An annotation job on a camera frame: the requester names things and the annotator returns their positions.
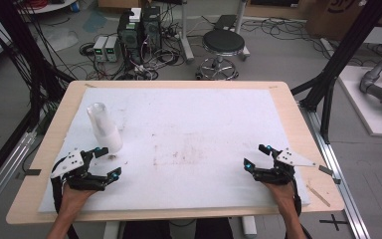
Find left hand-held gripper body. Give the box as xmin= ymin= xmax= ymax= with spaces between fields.
xmin=50 ymin=148 xmax=108 ymax=192

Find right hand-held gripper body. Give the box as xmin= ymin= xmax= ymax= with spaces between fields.
xmin=253 ymin=147 xmax=316 ymax=186

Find translucent white plastic bottle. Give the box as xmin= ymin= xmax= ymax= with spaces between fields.
xmin=86 ymin=102 xmax=123 ymax=155

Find person's left hand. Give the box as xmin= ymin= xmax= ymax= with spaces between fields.
xmin=61 ymin=184 xmax=97 ymax=214

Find person's right hand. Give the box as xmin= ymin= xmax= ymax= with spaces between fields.
xmin=263 ymin=179 xmax=298 ymax=217

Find grey tape piece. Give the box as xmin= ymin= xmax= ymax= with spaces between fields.
xmin=317 ymin=164 xmax=342 ymax=185
xmin=14 ymin=168 xmax=43 ymax=180

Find white foam mat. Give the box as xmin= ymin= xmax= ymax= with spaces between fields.
xmin=38 ymin=87 xmax=312 ymax=213

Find person's legs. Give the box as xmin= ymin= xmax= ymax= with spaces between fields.
xmin=122 ymin=217 xmax=235 ymax=239

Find black tape cross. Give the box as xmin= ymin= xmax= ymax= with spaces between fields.
xmin=318 ymin=213 xmax=348 ymax=232

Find white platform board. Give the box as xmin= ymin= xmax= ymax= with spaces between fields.
xmin=337 ymin=65 xmax=382 ymax=137

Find grey bench power supply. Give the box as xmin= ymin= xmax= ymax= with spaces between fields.
xmin=104 ymin=35 xmax=122 ymax=63
xmin=93 ymin=35 xmax=108 ymax=63

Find black computer tower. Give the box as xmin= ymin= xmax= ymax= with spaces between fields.
xmin=141 ymin=5 xmax=163 ymax=54
xmin=117 ymin=11 xmax=143 ymax=66

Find black round stool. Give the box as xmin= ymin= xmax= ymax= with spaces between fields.
xmin=195 ymin=29 xmax=251 ymax=82

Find clear plastic sheet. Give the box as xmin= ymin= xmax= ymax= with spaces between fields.
xmin=34 ymin=28 xmax=80 ymax=53

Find teal floor sheet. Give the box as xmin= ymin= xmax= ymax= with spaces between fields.
xmin=82 ymin=11 xmax=108 ymax=34

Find white stand leg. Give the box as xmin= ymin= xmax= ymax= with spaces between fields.
xmin=234 ymin=0 xmax=251 ymax=62
xmin=178 ymin=0 xmax=196 ymax=64

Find dark flat device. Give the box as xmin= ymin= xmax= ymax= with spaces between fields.
xmin=213 ymin=14 xmax=238 ymax=32

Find small white box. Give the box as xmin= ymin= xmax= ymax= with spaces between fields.
xmin=128 ymin=7 xmax=142 ymax=24

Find brown cardboard box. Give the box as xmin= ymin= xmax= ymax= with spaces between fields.
xmin=306 ymin=0 xmax=382 ymax=41

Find white round table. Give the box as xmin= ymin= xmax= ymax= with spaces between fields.
xmin=18 ymin=0 xmax=78 ymax=15

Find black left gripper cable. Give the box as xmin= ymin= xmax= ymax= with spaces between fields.
xmin=50 ymin=158 xmax=81 ymax=239

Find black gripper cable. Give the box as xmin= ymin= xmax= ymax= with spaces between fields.
xmin=50 ymin=158 xmax=81 ymax=239
xmin=290 ymin=170 xmax=313 ymax=239

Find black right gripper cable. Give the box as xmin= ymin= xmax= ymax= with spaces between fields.
xmin=290 ymin=170 xmax=313 ymax=239

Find aluminium rail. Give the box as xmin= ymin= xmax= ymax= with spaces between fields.
xmin=299 ymin=103 xmax=371 ymax=239
xmin=0 ymin=130 xmax=38 ymax=222

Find tangle of floor cables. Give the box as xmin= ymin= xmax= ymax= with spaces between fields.
xmin=79 ymin=19 xmax=188 ymax=82

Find black metal frame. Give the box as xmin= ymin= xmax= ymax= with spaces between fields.
xmin=0 ymin=0 xmax=76 ymax=197
xmin=291 ymin=0 xmax=382 ymax=143

